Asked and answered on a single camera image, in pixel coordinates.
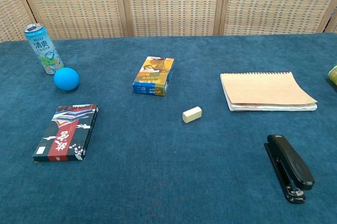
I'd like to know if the kraft cover spiral notebook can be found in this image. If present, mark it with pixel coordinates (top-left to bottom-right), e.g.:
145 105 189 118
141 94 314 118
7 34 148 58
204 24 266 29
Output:
220 71 319 112

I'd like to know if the black stapler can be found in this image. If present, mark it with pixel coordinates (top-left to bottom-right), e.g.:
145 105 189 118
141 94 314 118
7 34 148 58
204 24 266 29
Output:
264 134 315 204

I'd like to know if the blue and yellow small box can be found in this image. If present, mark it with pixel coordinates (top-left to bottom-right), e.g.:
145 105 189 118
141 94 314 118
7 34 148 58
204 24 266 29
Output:
132 56 175 97

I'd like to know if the cream rectangular eraser block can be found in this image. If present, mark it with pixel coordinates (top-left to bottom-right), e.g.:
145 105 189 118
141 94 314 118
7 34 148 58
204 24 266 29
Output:
182 106 203 124

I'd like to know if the blue carpet table cloth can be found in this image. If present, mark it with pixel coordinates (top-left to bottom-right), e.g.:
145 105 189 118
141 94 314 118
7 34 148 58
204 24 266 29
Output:
0 32 337 224

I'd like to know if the woven rattan folding screen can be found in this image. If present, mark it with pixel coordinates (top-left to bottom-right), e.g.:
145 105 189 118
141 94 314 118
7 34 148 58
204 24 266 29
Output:
0 0 337 43

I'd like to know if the blue ball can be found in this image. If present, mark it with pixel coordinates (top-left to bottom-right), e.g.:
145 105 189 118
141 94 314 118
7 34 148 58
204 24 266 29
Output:
53 67 80 91

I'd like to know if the black and red flat box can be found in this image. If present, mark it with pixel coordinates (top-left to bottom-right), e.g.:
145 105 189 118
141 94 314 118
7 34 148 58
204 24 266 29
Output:
32 104 100 164

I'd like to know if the blue RIO drink can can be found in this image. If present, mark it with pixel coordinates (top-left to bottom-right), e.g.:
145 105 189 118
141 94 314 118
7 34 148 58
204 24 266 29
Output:
24 23 64 75

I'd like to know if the green and yellow object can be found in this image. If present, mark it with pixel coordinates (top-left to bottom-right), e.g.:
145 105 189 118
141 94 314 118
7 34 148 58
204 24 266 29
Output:
328 64 337 86

